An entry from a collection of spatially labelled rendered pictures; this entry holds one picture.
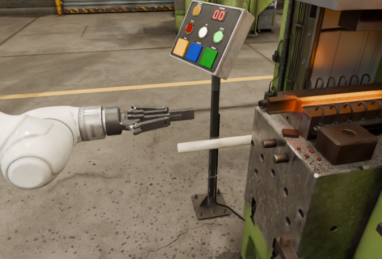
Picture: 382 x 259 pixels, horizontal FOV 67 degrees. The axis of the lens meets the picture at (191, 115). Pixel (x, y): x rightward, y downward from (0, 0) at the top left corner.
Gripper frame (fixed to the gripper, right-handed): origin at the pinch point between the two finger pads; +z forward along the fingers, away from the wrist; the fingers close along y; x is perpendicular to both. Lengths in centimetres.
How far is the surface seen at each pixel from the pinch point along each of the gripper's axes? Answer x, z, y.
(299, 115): -2.8, 35.1, 2.2
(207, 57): 1.4, 18.8, -43.9
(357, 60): 5, 69, -19
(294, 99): 2.0, 33.0, 1.3
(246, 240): -72, 30, -10
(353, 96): 1, 52, 1
